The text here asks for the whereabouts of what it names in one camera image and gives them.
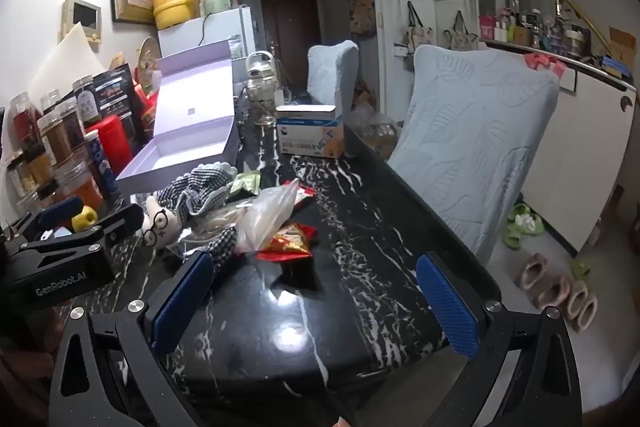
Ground clear bag of buns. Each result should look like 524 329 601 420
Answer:
349 103 402 159

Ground red packet with white label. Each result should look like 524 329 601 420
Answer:
284 181 317 209

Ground yellow pot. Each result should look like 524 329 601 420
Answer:
152 0 209 31

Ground checkered fabric scrunchies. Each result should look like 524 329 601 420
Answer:
142 163 241 269

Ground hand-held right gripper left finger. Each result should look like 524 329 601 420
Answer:
49 251 216 427

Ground white fridge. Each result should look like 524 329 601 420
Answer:
158 6 256 74

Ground red canister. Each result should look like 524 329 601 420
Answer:
84 114 134 178

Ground chair with light blue cover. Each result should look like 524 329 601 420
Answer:
388 45 560 259
305 40 360 108

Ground clear plastic bag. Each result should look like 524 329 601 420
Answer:
234 183 302 254

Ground white foam board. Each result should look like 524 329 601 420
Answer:
27 22 109 104

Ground blue printed tube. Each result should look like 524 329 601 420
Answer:
85 131 119 202

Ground cardboard box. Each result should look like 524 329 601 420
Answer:
607 26 639 64

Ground white cabinet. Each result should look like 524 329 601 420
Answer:
479 39 640 256

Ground brown door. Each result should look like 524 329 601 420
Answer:
259 0 321 88

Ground black printed bag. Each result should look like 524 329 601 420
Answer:
92 64 137 134

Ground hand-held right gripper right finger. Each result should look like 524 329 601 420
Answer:
416 251 584 427

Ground lavender gift box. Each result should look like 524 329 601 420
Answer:
116 39 242 196

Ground water bottle with white lid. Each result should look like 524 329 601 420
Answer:
244 50 279 108

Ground blue white carton box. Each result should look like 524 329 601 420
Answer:
275 88 347 160

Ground clear bag of white cords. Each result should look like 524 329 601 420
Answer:
186 202 253 254

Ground yellow apple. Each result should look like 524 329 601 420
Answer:
71 206 99 233

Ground orange jar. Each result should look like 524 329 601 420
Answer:
0 76 108 228

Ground red printed box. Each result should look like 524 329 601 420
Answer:
134 88 159 128

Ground red orange snack packet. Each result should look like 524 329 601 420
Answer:
256 223 319 261

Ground pink cloth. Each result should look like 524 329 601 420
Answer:
523 53 569 81

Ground brown hanging bag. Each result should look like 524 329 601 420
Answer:
349 0 379 38

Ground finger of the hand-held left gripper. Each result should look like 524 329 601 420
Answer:
19 203 144 260
9 195 86 244

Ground beige plush slipper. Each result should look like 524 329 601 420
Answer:
575 293 600 334
564 279 589 322
532 274 572 311
514 252 551 294

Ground round woven plate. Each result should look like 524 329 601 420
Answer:
137 36 161 94

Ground printed tote bag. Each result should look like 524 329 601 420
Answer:
402 1 436 58
449 11 479 53

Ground green packet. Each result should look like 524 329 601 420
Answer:
226 170 262 201

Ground small framed wall panel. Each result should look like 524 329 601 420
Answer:
62 0 103 44

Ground row of bottles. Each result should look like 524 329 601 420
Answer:
478 6 602 58

